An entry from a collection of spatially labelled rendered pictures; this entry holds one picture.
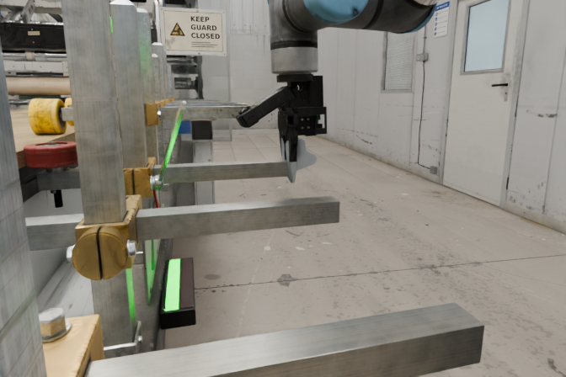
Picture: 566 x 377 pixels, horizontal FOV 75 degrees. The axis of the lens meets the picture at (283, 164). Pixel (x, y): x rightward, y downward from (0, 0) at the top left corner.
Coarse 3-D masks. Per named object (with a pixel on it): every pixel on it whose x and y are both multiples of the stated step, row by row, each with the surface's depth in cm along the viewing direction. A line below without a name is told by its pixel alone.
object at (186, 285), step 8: (184, 264) 63; (184, 272) 61; (184, 280) 58; (192, 280) 58; (184, 288) 56; (192, 288) 56; (184, 296) 53; (192, 296) 53; (184, 304) 51; (192, 304) 51
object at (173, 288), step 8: (176, 264) 63; (168, 272) 61; (176, 272) 61; (168, 280) 58; (176, 280) 58; (168, 288) 56; (176, 288) 56; (168, 296) 53; (176, 296) 53; (168, 304) 51; (176, 304) 51
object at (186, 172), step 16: (272, 160) 74; (48, 176) 62; (64, 176) 62; (176, 176) 67; (192, 176) 68; (208, 176) 69; (224, 176) 69; (240, 176) 70; (256, 176) 71; (272, 176) 72
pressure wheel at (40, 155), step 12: (36, 144) 62; (48, 144) 62; (60, 144) 64; (72, 144) 62; (24, 156) 60; (36, 156) 59; (48, 156) 59; (60, 156) 60; (72, 156) 62; (48, 168) 62; (60, 168) 63; (60, 192) 64; (60, 204) 64
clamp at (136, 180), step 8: (152, 160) 68; (128, 168) 60; (136, 168) 60; (144, 168) 61; (152, 168) 65; (128, 176) 58; (136, 176) 59; (144, 176) 59; (152, 176) 65; (128, 184) 59; (136, 184) 59; (144, 184) 59; (128, 192) 59; (136, 192) 59; (144, 192) 60; (152, 192) 63
